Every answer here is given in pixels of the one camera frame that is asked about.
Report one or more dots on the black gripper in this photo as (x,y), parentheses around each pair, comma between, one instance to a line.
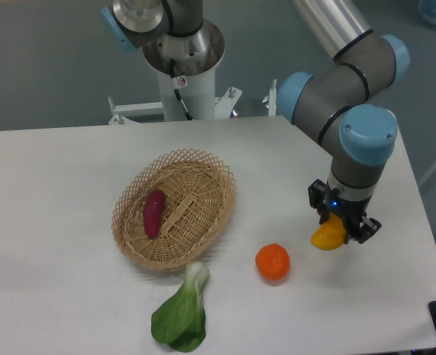
(348,203)

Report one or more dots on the yellow mango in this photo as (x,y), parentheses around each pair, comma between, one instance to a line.
(330,235)

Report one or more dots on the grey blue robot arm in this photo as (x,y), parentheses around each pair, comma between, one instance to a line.
(334,111)

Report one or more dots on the woven wicker basket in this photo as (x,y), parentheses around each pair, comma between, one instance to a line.
(200,192)

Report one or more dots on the orange fruit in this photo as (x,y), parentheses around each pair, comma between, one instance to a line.
(273,262)

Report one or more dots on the purple sweet potato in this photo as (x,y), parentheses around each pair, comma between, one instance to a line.
(153,209)

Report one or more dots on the green bok choy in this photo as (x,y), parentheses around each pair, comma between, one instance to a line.
(180,322)

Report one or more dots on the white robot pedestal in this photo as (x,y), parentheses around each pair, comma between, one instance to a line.
(185,70)

